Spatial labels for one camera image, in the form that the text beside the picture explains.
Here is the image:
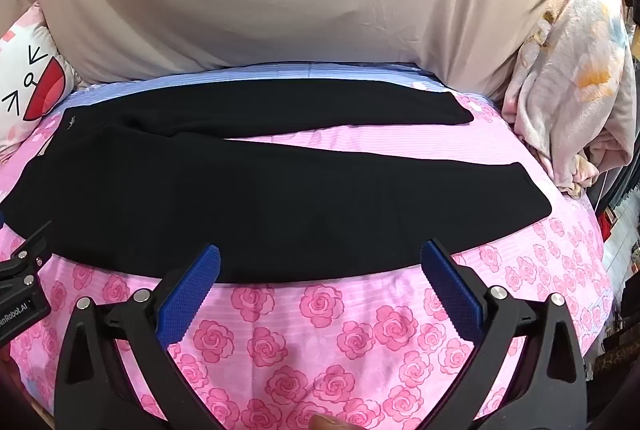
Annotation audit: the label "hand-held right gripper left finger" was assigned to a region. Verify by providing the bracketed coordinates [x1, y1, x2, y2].
[54, 244, 223, 430]

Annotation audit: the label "pink rose print bed sheet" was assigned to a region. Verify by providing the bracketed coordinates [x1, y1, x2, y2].
[0, 60, 621, 430]

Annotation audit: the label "leopard print cloth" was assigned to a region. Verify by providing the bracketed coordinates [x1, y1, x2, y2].
[595, 347, 640, 383]

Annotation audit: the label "person's right hand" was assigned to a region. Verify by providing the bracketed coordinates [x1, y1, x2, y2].
[309, 414, 352, 430]

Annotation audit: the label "black pants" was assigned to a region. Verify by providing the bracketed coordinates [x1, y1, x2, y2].
[0, 79, 553, 283]

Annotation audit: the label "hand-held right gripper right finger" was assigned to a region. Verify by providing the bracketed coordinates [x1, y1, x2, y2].
[420, 239, 588, 430]

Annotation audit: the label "white cat face pillow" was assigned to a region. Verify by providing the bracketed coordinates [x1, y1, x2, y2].
[0, 3, 77, 167]

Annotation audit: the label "pale floral blanket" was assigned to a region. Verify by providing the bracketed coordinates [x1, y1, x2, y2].
[501, 0, 639, 199]

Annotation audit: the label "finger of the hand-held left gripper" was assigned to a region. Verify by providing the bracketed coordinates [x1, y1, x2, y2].
[0, 209, 54, 300]

